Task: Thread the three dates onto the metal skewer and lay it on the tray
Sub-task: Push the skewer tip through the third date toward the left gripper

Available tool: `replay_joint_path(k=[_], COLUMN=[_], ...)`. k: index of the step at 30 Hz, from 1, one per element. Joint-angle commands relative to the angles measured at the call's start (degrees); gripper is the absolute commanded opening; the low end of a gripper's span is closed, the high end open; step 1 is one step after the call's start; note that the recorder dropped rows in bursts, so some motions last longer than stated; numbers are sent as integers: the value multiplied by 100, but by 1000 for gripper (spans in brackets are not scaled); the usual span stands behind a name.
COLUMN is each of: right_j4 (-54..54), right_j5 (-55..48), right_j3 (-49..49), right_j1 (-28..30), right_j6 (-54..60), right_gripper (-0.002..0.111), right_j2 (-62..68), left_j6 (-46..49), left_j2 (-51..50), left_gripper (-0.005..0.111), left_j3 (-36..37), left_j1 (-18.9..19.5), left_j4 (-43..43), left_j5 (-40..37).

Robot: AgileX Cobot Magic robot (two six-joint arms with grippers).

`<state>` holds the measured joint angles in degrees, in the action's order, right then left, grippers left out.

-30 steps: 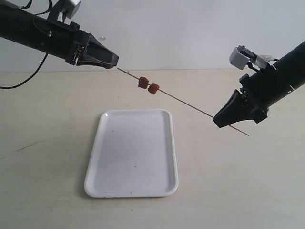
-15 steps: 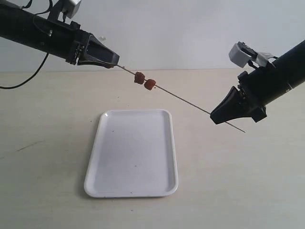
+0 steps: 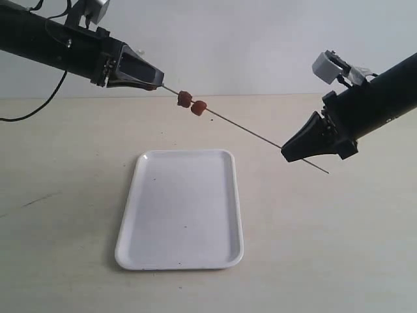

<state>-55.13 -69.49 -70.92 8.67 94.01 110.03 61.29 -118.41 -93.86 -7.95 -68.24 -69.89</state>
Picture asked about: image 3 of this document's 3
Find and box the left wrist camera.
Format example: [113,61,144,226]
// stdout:
[65,0,110,29]

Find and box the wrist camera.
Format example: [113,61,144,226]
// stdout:
[311,50,379,87]
[65,0,110,29]

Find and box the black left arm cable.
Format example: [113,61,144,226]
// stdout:
[0,0,71,123]

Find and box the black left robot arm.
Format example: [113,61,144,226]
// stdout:
[1,1,164,91]

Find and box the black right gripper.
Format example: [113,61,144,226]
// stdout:
[281,91,358,162]

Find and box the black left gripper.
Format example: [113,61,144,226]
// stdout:
[91,27,164,90]

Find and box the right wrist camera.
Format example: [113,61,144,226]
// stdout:
[311,50,379,87]

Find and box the thin metal skewer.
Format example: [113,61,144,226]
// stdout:
[161,84,330,175]

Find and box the white rectangular tray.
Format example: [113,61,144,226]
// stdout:
[115,149,244,271]

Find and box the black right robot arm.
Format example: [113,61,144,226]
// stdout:
[281,55,416,162]

